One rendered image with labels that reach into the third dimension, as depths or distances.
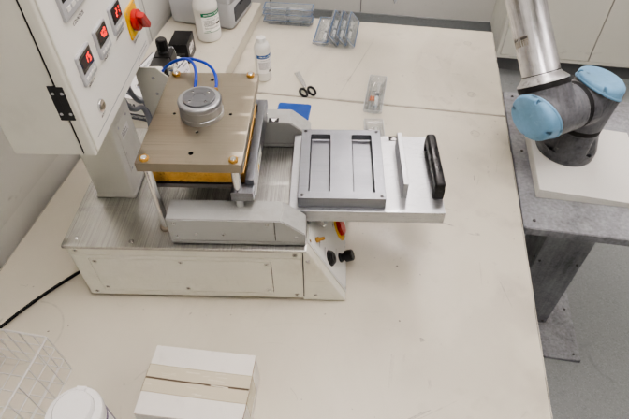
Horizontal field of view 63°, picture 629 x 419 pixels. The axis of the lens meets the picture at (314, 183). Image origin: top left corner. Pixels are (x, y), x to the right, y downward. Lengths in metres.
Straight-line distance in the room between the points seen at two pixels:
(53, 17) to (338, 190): 0.54
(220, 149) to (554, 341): 1.50
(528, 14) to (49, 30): 0.97
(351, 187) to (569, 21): 2.34
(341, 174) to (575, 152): 0.68
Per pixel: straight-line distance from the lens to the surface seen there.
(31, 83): 0.82
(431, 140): 1.07
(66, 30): 0.80
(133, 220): 1.06
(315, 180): 1.00
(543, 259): 1.77
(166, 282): 1.10
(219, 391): 0.93
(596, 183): 1.47
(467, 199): 1.33
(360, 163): 1.04
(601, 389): 2.06
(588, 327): 2.16
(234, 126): 0.93
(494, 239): 1.27
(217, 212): 0.93
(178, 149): 0.90
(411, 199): 1.00
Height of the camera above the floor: 1.69
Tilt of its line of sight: 46 degrees down
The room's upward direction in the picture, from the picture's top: straight up
